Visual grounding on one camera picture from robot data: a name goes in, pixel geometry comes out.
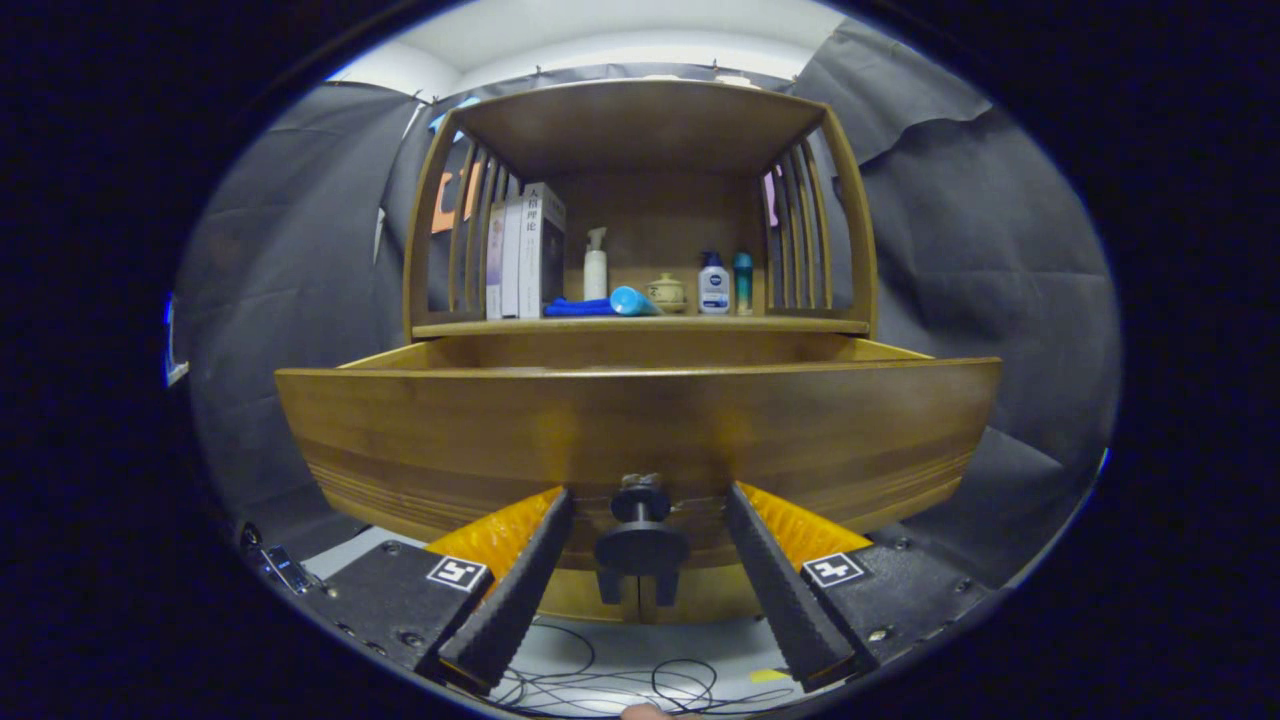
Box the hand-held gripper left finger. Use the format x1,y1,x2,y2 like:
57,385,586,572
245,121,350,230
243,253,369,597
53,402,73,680
297,486,574,698

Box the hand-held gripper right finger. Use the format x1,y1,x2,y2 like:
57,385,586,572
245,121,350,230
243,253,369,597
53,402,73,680
723,482,1011,693

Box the black drawer knob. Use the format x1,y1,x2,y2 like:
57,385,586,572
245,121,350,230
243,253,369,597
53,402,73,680
594,474,691,576

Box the wooden drawer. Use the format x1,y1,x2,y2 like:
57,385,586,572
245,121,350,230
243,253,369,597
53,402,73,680
275,335,1003,573

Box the wooden cabinet door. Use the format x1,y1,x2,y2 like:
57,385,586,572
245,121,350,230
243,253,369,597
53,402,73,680
640,568,771,623
535,568,641,623

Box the wooden countertop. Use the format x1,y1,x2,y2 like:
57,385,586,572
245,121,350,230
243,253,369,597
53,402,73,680
410,315,871,339

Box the wooden cabinet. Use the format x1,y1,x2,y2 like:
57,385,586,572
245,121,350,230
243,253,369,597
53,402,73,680
403,80,879,626

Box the black electronic device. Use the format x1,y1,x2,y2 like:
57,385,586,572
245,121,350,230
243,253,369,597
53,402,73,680
240,522,313,598

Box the white lotion bottle blue cap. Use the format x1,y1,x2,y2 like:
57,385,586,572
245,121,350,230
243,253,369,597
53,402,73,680
698,251,731,316

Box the white pump bottle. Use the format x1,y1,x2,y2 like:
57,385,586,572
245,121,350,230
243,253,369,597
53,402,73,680
583,227,609,302

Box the thin pale purple book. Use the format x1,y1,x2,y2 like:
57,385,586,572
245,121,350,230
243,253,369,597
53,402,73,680
485,203,507,321

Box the thin white book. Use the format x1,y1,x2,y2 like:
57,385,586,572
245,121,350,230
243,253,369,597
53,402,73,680
501,195,525,320

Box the thick book with dark cover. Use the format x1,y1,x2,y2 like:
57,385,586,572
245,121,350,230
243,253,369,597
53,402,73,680
518,182,568,320

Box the black floor cables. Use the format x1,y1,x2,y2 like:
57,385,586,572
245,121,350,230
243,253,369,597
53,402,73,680
490,618,801,716

